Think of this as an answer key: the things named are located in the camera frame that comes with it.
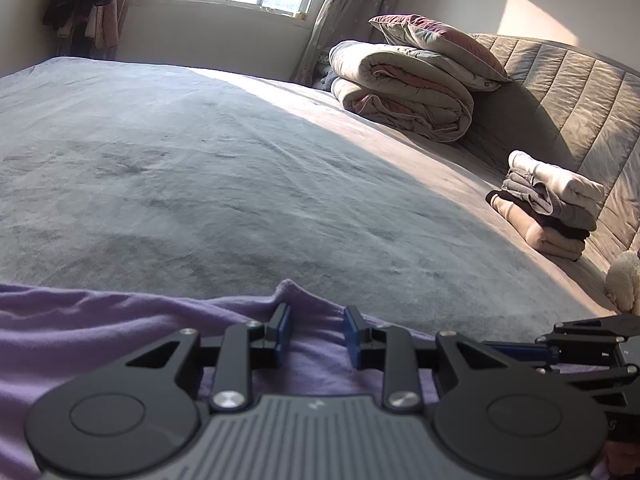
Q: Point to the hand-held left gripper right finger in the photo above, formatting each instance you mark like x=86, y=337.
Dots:
x=352, y=335

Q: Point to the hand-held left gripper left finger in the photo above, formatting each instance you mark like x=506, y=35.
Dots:
x=285, y=332

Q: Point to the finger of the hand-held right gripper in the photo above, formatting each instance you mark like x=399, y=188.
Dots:
x=525, y=352
x=600, y=380

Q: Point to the purple pants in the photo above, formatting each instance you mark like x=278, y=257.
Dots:
x=100, y=325

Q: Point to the hanging clothes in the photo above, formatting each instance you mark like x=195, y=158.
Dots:
x=80, y=0

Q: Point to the white plush toy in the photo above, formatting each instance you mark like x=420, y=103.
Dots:
x=625, y=280

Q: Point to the beige folded garment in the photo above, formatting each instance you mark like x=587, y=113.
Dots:
x=530, y=230

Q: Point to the black folded garment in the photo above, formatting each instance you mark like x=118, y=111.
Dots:
x=572, y=232

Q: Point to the grey folded garment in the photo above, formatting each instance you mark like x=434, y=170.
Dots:
x=545, y=205

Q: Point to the white folded garment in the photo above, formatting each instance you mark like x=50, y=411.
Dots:
x=565, y=185

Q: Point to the folded duvet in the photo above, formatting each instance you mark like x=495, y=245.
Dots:
x=405, y=95

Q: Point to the quilted grey headboard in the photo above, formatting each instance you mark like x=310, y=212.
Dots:
x=575, y=100

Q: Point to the dark cloth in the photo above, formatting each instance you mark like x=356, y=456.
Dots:
x=326, y=77

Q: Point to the grey and maroon pillow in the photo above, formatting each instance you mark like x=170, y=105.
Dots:
x=445, y=42

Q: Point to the patterned grey curtain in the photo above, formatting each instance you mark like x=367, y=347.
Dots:
x=350, y=0

